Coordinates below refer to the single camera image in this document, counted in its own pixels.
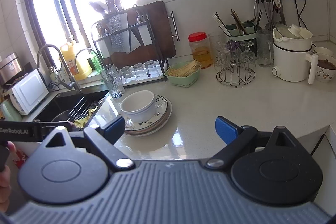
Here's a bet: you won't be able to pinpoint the deer and leaf pattern plate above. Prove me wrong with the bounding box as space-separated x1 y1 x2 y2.
123 95 168 130

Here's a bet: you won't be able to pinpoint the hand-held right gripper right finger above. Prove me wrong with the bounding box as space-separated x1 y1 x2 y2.
205 115 308 170

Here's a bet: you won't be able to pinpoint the steel bar handle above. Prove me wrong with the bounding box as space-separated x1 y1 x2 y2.
169 11 180 41

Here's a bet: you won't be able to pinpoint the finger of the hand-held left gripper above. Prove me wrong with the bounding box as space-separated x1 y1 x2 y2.
37 121 62 135

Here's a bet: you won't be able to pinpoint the metal wire glass rack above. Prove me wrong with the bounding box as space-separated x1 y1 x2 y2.
216 64 256 87

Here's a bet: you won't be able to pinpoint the textured glass tumbler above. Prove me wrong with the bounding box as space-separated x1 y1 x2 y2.
101 64 125 99

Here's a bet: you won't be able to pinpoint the clear stemmed glass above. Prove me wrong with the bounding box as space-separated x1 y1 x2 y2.
239 41 256 69

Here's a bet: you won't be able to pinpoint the patterned ceramic bowl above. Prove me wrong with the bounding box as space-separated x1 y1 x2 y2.
314 53 336 83

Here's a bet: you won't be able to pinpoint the dark handled knife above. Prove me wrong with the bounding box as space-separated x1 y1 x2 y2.
102 0 118 15
89 1 106 18

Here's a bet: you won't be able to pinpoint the bundle of tan sticks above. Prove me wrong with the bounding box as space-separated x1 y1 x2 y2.
167 60 201 77

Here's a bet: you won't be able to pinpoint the red lid plastic jar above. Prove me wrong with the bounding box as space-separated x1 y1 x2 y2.
188 32 214 70

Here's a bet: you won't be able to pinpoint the silver rice cooker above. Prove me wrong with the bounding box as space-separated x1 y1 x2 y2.
0 53 23 86

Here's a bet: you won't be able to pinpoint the tall clear glass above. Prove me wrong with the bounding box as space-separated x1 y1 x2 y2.
208 31 225 71

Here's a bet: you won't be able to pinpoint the black metal dish rack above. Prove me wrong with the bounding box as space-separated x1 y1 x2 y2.
91 7 170 83

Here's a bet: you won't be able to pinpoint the white ceramic bowl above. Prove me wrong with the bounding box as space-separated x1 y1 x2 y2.
120 90 156 115

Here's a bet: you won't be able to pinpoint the black sink drying rack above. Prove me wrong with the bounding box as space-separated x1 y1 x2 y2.
67 97 101 120

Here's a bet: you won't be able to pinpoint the person's left hand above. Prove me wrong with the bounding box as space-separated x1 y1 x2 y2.
0 141 16 205

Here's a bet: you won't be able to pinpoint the light green container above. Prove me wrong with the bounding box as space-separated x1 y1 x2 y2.
0 99 23 123

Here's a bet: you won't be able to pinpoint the white electric cooker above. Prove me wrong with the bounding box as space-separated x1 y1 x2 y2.
272 24 319 84

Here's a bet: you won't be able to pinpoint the red printed bag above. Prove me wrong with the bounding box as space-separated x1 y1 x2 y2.
13 149 29 168

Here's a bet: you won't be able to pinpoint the yellow green cloth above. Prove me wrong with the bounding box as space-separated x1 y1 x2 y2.
74 107 99 128

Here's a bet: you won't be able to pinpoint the green plastic bottle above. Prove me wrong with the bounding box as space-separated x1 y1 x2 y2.
89 52 104 72

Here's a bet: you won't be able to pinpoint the black power cables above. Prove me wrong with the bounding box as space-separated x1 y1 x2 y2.
293 0 310 30

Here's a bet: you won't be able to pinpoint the hammered steel cleaver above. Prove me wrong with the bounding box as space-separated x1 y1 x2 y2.
109 14 129 52

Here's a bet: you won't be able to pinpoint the green utensil holder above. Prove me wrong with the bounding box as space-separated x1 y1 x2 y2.
223 23 258 54

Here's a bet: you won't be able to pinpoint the black kitchen sink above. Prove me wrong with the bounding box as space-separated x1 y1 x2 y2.
34 90 109 132

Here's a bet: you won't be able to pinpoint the bundle of white chopsticks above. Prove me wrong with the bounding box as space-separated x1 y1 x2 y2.
213 13 232 36

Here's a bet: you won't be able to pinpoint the white countertop appliance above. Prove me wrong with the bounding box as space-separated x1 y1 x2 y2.
8 69 50 115

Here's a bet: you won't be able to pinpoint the yellow detergent bottle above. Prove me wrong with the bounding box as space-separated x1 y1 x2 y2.
60 42 93 80

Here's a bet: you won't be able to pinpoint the plain white bowl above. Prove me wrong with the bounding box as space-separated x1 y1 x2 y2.
314 47 334 58

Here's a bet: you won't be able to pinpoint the light green plastic basket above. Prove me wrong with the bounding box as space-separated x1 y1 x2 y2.
164 61 202 87

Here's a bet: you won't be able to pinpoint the pink flower plate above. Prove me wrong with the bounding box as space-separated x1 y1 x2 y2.
121 101 173 137

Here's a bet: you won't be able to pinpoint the brown wooden cutting board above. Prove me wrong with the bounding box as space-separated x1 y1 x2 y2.
109 1 177 62

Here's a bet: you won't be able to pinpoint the short steel faucet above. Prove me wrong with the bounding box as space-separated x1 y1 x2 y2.
74 48 105 75

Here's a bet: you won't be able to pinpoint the purple tinted glass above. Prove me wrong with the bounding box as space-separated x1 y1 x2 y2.
226 40 240 57

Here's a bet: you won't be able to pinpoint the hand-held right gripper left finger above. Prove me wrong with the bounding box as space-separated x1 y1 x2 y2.
35 115 136 172

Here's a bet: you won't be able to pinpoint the tall steel spring faucet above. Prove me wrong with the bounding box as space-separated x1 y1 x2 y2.
37 44 82 94

